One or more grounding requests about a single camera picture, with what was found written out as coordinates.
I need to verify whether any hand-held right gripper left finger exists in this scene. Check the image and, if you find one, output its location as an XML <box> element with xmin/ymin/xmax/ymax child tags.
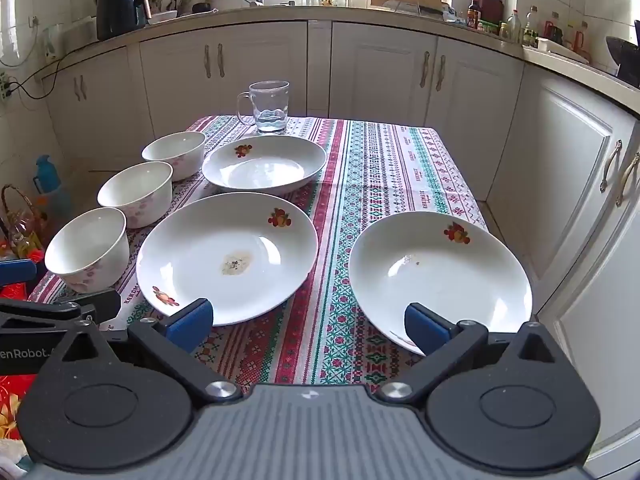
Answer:
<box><xmin>37</xmin><ymin>298</ymin><xmax>244</xmax><ymax>403</ymax></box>

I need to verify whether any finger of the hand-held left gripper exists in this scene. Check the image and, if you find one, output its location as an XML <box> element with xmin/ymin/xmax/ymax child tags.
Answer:
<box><xmin>0</xmin><ymin>259</ymin><xmax>37</xmax><ymax>287</ymax></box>
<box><xmin>0</xmin><ymin>287</ymin><xmax>122</xmax><ymax>333</ymax></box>

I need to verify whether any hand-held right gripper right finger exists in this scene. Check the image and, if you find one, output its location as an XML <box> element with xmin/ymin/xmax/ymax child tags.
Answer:
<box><xmin>378</xmin><ymin>302</ymin><xmax>568</xmax><ymax>403</ymax></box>

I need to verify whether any white floral bowl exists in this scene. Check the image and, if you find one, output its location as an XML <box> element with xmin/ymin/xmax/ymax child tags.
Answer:
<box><xmin>44</xmin><ymin>207</ymin><xmax>130</xmax><ymax>293</ymax></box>
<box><xmin>141</xmin><ymin>131</ymin><xmax>207</xmax><ymax>182</ymax></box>
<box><xmin>97</xmin><ymin>161</ymin><xmax>174</xmax><ymax>229</ymax></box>

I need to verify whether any stained white fruit print plate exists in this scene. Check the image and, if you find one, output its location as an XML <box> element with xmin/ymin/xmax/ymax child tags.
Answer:
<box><xmin>136</xmin><ymin>192</ymin><xmax>319</xmax><ymax>327</ymax></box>

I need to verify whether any wicker basket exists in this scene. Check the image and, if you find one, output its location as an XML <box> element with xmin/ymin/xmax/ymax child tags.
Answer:
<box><xmin>0</xmin><ymin>185</ymin><xmax>48</xmax><ymax>261</ymax></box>

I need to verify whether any red printed cloth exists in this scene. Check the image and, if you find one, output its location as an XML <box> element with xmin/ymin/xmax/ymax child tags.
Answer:
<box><xmin>0</xmin><ymin>375</ymin><xmax>31</xmax><ymax>461</ymax></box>

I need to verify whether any blue spray bottle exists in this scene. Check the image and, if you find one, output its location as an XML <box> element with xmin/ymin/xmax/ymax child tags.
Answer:
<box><xmin>32</xmin><ymin>155</ymin><xmax>71</xmax><ymax>221</ymax></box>

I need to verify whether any patterned red green tablecloth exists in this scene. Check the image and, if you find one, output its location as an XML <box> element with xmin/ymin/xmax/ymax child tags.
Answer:
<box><xmin>27</xmin><ymin>115</ymin><xmax>490</xmax><ymax>396</ymax></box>

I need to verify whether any clear glass mug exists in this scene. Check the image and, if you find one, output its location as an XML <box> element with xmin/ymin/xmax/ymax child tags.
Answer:
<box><xmin>236</xmin><ymin>80</ymin><xmax>291</xmax><ymax>135</ymax></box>

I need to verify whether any black air fryer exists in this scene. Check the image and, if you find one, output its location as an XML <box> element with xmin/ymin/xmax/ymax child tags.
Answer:
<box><xmin>96</xmin><ymin>0</ymin><xmax>151</xmax><ymax>41</ymax></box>

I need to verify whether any white plastic tray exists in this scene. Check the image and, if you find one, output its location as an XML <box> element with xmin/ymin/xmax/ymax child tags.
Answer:
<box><xmin>536</xmin><ymin>37</ymin><xmax>591</xmax><ymax>64</ymax></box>

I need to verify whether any beige kitchen countertop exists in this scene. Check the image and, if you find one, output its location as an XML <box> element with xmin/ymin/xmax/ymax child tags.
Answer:
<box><xmin>40</xmin><ymin>2</ymin><xmax>640</xmax><ymax>111</ymax></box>

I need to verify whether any clear oil bottle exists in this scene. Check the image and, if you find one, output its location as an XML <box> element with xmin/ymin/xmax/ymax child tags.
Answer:
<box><xmin>523</xmin><ymin>6</ymin><xmax>539</xmax><ymax>47</ymax></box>

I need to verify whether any dark knife block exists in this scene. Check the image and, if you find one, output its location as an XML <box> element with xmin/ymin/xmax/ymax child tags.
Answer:
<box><xmin>476</xmin><ymin>0</ymin><xmax>506</xmax><ymax>25</ymax></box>

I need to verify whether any black wok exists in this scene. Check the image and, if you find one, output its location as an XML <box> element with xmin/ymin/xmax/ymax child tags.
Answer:
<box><xmin>606</xmin><ymin>20</ymin><xmax>640</xmax><ymax>88</ymax></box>

